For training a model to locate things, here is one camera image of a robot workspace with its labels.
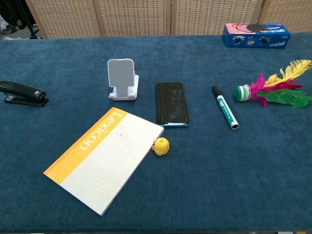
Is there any black stapler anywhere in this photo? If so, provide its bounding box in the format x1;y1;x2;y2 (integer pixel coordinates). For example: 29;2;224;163
0;80;49;107

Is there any yellow and white notebook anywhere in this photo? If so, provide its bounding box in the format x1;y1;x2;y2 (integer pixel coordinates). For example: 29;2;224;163
43;106;165;216

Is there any black smartphone in blue case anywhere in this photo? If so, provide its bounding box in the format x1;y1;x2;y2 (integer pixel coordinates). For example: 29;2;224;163
155;82;190;129

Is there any yellow duck toy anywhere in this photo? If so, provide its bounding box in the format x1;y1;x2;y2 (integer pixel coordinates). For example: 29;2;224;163
151;137;171;156

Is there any white phone stand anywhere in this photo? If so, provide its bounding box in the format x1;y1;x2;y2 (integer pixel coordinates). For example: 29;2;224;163
107;58;139;101

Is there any green whiteboard marker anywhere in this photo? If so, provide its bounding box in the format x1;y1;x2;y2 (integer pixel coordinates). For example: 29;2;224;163
211;85;240;130

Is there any colourful feather shuttlecock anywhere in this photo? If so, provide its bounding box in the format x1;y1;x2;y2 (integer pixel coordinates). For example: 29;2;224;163
234;59;312;109

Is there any blue felt table cover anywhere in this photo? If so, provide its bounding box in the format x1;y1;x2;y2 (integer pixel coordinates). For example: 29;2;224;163
0;33;312;234

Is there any rattan folding screen panel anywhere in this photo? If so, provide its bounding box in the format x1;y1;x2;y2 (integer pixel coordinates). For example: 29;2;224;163
257;0;312;34
25;0;102;39
94;0;173;38
170;0;264;36

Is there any blue cookie box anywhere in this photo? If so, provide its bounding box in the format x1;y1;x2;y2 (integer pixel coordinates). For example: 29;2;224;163
222;23;292;49

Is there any black tripod stand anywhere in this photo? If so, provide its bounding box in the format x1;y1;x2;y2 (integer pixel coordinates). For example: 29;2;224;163
14;0;44;39

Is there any grey shoe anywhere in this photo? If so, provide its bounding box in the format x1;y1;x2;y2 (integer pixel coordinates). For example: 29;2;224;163
0;24;19;35

